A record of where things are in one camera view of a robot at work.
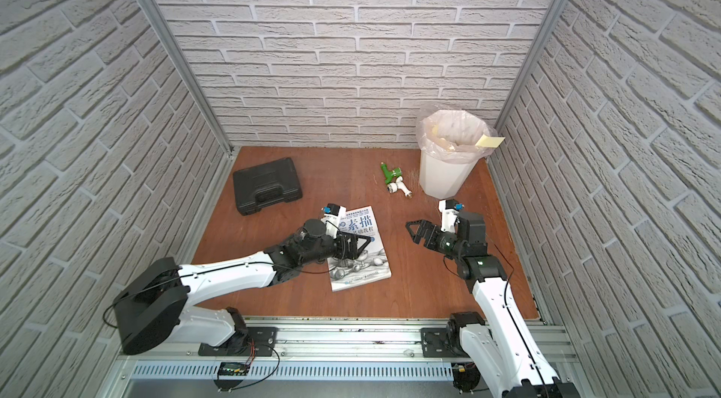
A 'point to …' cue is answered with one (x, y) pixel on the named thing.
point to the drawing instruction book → (371, 264)
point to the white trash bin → (442, 179)
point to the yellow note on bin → (485, 141)
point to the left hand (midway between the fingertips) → (356, 227)
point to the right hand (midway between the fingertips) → (420, 228)
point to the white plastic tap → (399, 183)
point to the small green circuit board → (234, 369)
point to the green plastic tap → (390, 176)
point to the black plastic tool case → (265, 184)
